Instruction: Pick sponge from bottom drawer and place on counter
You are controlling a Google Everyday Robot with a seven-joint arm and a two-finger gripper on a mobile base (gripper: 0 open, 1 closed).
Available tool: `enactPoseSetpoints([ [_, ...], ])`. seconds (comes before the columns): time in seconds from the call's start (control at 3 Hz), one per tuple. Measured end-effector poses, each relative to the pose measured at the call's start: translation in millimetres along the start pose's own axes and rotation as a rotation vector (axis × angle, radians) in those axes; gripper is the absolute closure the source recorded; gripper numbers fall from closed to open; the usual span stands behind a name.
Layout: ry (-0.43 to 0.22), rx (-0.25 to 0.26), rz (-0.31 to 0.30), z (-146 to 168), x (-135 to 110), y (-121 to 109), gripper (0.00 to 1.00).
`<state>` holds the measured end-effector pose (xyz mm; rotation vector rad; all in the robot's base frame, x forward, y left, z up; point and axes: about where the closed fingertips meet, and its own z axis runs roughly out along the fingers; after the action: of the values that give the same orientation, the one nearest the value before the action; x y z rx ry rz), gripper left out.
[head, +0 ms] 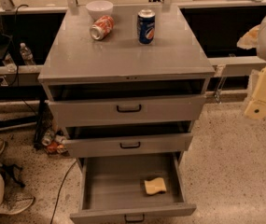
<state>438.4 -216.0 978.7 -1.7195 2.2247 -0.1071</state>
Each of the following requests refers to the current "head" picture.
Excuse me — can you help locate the blue pepsi can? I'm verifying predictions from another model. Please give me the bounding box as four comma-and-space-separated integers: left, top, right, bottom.
137, 8, 155, 45

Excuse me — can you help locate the black floor cable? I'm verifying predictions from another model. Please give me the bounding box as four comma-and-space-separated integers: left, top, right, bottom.
49, 160, 77, 224

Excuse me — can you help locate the white bowl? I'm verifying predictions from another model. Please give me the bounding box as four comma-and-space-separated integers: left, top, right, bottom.
86, 0, 114, 21

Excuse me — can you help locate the grey bottom drawer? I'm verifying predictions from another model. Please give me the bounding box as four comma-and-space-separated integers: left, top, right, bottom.
70, 153, 196, 224

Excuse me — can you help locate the grey drawer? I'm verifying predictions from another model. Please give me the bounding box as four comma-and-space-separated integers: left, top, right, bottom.
70, 153, 196, 224
49, 79, 205, 127
63, 121, 193, 158

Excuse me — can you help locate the grey drawer cabinet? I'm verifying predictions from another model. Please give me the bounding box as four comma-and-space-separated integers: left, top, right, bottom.
37, 4, 216, 173

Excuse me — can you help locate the orange soda can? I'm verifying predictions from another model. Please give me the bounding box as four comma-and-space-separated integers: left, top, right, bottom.
90, 15, 114, 40

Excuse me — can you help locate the clear water bottle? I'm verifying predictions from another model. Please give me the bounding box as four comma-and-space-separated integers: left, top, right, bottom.
20, 43, 35, 65

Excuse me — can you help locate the grey top drawer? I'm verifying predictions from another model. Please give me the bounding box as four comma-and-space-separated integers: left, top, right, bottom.
49, 79, 205, 127

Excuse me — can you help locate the pile of cans on floor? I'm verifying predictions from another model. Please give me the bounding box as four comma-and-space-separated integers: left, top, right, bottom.
41, 129, 67, 154

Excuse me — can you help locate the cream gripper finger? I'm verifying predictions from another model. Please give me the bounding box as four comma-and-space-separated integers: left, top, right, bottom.
245, 100, 266, 119
237, 25, 259, 49

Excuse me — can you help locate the yellow sponge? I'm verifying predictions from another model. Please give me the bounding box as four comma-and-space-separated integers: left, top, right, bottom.
145, 177, 167, 195

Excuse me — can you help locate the grey middle drawer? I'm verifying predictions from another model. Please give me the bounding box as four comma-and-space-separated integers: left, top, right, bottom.
63, 121, 193, 158

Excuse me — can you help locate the grey sneaker shoe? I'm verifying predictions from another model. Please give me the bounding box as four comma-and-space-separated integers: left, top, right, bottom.
0, 191, 35, 216

